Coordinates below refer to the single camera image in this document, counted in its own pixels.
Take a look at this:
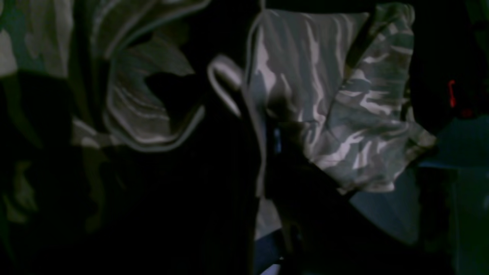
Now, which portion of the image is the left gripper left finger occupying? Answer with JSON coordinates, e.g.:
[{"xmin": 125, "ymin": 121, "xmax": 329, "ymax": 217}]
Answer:
[{"xmin": 1, "ymin": 92, "xmax": 257, "ymax": 275}]

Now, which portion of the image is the red black clamp left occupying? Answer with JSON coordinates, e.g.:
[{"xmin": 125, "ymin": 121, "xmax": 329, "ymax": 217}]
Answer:
[{"xmin": 447, "ymin": 79, "xmax": 475, "ymax": 120}]

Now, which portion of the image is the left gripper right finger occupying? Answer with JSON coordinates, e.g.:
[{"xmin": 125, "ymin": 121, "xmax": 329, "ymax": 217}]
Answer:
[{"xmin": 266, "ymin": 118, "xmax": 455, "ymax": 275}]

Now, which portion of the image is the camouflage t-shirt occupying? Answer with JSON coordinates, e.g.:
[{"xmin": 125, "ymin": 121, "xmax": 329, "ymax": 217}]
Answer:
[{"xmin": 1, "ymin": 0, "xmax": 436, "ymax": 275}]

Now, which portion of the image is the black table cloth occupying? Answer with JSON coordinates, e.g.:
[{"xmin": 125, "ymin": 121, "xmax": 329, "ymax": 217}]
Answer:
[{"xmin": 252, "ymin": 0, "xmax": 488, "ymax": 148}]

